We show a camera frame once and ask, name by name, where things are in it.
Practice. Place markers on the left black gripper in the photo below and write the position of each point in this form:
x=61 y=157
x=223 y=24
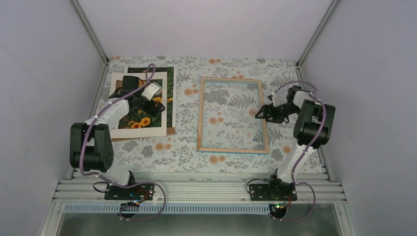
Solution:
x=156 y=110

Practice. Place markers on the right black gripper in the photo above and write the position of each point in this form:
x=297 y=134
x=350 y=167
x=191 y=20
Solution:
x=265 y=108

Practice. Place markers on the white mat sunflower photo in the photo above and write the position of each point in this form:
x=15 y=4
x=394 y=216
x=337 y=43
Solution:
x=118 y=133

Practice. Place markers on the sunflower photo print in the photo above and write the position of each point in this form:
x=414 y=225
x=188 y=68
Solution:
x=171 y=94

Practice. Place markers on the teal and wood picture frame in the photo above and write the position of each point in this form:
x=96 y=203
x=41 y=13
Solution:
x=200 y=130

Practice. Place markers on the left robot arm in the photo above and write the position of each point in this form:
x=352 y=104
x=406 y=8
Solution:
x=91 y=148

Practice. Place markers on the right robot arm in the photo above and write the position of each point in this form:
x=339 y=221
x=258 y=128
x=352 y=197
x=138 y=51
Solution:
x=312 y=130

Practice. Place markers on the floral patterned table mat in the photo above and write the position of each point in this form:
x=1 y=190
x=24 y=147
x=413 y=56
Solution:
x=178 y=153

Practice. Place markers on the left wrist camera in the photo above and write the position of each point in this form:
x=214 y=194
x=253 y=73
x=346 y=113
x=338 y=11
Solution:
x=150 y=91

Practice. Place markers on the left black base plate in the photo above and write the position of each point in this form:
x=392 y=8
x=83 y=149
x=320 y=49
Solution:
x=137 y=193

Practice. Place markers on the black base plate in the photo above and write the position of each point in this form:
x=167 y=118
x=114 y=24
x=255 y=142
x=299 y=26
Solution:
x=137 y=193
x=273 y=192

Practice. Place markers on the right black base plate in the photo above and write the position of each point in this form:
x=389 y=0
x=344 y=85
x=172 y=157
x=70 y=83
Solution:
x=273 y=192

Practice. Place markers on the aluminium rail base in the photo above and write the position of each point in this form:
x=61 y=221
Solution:
x=199 y=188

